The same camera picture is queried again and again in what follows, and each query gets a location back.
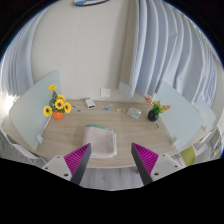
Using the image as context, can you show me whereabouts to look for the small grey back panel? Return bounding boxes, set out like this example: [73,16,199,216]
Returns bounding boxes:
[118,81,133,99]

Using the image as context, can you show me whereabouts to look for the orange flowers in black vase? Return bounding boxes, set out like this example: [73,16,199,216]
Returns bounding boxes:
[143,96,172,122]

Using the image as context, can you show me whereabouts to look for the yellow-green chair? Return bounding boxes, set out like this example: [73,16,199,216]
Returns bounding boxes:
[180,145,198,167]

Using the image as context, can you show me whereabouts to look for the beige towel with green edge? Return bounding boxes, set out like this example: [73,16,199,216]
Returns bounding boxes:
[81,124,118,159]

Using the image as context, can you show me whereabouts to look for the frosted glass desk partition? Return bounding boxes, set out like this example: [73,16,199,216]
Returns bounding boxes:
[154,80,204,151]
[8,69,63,151]

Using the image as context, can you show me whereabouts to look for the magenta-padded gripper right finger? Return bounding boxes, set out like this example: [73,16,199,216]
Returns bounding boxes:
[130,142,184,186]

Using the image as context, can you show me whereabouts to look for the white wall socket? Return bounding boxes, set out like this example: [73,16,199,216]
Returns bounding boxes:
[100,87,112,98]

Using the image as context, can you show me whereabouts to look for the small white box device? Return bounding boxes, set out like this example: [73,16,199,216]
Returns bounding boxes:
[84,98,97,110]

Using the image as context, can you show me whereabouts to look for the sunflowers in orange vase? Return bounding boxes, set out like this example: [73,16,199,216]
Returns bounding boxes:
[42,84,72,121]

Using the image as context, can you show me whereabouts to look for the white pleated curtain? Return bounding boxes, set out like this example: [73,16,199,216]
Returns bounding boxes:
[128,0,224,108]
[0,6,51,98]

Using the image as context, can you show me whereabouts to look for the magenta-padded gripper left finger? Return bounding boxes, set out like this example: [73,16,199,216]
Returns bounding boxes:
[41,142,93,187]

